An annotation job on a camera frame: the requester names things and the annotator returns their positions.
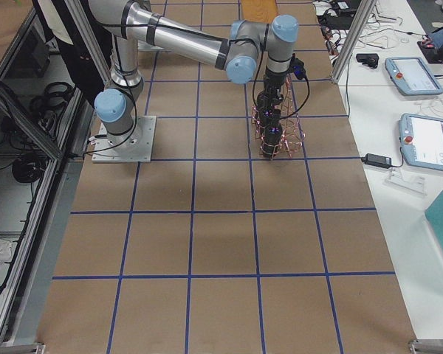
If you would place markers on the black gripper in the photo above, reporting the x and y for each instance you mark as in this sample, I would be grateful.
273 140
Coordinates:
272 82

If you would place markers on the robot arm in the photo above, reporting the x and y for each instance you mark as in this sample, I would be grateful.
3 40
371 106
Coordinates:
129 22

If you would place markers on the dark wine bottle left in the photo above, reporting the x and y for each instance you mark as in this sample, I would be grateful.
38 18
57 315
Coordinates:
271 141

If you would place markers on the wooden tray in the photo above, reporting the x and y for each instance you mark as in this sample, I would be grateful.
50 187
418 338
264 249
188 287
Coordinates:
263 11

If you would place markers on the black power adapter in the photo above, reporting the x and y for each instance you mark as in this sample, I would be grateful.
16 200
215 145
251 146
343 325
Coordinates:
377 160

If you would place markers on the upper teach pendant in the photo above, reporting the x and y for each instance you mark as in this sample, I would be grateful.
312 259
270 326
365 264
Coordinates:
412 76

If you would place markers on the teach pendant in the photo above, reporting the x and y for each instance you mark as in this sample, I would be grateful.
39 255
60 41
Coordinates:
412 76
421 139

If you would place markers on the lower teach pendant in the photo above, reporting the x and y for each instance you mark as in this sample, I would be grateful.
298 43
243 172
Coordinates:
421 139

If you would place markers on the clear acrylic stand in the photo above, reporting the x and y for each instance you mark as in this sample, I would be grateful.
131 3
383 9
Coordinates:
413 184

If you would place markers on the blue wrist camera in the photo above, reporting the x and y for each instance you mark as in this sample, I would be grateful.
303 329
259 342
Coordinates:
299 70

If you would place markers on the copper wire bottle basket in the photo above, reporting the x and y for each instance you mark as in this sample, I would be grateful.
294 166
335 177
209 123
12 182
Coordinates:
283 113

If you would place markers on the aluminium frame post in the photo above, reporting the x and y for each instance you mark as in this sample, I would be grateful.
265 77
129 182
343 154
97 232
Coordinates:
357 26

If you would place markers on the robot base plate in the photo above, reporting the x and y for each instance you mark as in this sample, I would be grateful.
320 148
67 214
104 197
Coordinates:
135 146

